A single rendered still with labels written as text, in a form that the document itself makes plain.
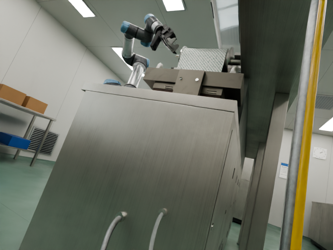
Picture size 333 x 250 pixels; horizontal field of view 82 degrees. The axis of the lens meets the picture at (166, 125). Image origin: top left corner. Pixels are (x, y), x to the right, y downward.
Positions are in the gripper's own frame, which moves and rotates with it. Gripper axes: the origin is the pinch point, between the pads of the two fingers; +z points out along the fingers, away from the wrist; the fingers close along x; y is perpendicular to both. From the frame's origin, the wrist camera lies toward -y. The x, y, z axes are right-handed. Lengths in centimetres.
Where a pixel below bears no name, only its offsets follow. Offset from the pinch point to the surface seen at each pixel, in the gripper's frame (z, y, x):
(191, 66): 19.8, 1.0, -4.0
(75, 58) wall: -335, -141, 182
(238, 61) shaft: 31.2, 20.6, 0.7
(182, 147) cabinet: 61, -23, -30
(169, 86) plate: 34.5, -14.7, -22.6
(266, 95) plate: 50, 23, 14
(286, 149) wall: 52, 158, 552
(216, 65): 28.7, 10.3, -4.0
